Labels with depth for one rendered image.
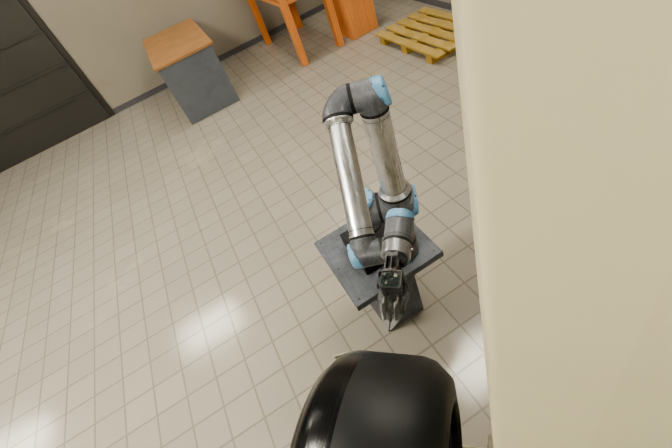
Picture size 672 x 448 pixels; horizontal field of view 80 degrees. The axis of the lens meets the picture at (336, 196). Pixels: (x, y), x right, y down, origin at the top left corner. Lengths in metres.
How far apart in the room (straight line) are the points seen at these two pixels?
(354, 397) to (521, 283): 0.72
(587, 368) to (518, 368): 0.03
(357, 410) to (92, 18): 6.33
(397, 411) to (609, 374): 0.62
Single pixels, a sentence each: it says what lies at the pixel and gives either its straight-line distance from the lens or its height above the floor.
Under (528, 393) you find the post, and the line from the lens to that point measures 0.30.
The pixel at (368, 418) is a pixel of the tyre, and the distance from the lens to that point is 0.85.
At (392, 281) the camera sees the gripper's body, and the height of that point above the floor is 1.29.
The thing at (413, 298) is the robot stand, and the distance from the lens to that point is 2.43.
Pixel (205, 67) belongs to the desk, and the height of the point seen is 0.56.
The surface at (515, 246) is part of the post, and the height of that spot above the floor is 2.10.
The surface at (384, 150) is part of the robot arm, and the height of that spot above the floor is 1.24.
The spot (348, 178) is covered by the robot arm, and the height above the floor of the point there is 1.33.
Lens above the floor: 2.24
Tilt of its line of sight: 42 degrees down
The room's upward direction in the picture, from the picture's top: 22 degrees counter-clockwise
